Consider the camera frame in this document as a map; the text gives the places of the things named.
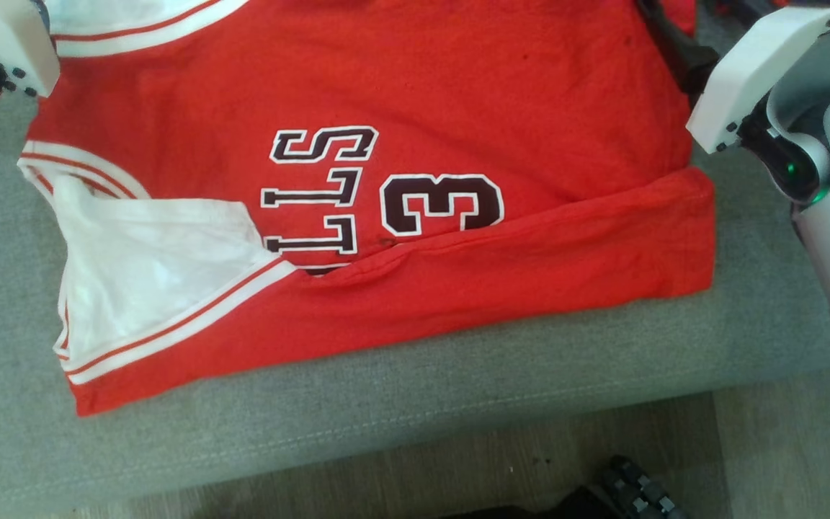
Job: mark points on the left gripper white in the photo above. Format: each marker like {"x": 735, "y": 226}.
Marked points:
{"x": 4, "y": 36}

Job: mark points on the grey fabric sofa seat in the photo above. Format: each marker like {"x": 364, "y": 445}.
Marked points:
{"x": 386, "y": 425}

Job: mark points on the red white basketball jersey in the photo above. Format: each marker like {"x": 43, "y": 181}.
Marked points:
{"x": 458, "y": 94}

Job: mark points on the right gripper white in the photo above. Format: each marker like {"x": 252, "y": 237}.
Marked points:
{"x": 753, "y": 72}

